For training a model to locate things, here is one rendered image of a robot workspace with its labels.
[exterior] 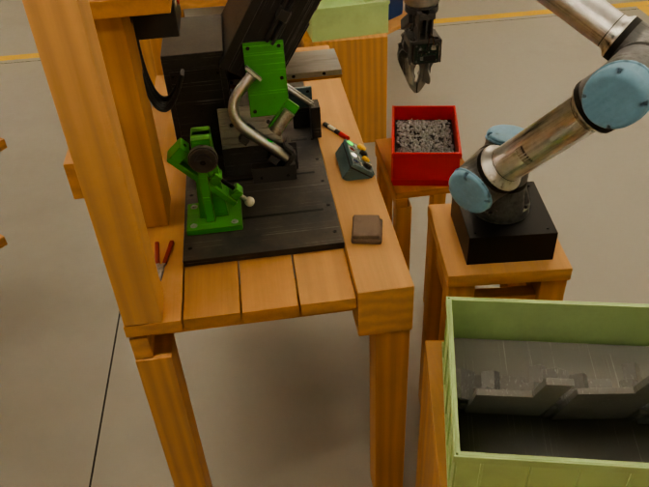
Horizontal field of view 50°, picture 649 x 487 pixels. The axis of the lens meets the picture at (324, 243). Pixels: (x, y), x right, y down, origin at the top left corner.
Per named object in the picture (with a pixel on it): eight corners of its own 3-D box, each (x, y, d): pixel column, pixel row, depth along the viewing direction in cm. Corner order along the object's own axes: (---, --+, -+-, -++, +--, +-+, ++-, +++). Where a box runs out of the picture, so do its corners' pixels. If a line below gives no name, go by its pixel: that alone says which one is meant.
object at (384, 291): (329, 78, 293) (328, 43, 284) (412, 329, 176) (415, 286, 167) (296, 81, 292) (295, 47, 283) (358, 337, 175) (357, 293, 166)
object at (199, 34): (236, 109, 242) (222, 13, 221) (239, 154, 219) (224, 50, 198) (183, 114, 241) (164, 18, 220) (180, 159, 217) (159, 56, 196)
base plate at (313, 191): (299, 72, 268) (299, 68, 267) (344, 247, 182) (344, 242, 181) (190, 83, 265) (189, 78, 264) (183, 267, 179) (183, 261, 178)
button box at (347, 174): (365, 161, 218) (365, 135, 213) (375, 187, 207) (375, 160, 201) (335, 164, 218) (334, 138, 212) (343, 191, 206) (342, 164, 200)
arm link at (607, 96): (494, 195, 174) (688, 78, 130) (465, 225, 166) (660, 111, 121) (465, 157, 174) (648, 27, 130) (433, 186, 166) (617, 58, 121)
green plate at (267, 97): (288, 108, 209) (281, 35, 202) (290, 113, 202) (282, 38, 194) (250, 112, 208) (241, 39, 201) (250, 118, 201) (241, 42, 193)
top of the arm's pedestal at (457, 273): (535, 208, 204) (537, 197, 202) (570, 280, 179) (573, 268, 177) (427, 214, 204) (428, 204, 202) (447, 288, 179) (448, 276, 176)
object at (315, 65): (334, 57, 225) (334, 47, 223) (342, 78, 212) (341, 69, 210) (213, 69, 222) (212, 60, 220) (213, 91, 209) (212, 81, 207)
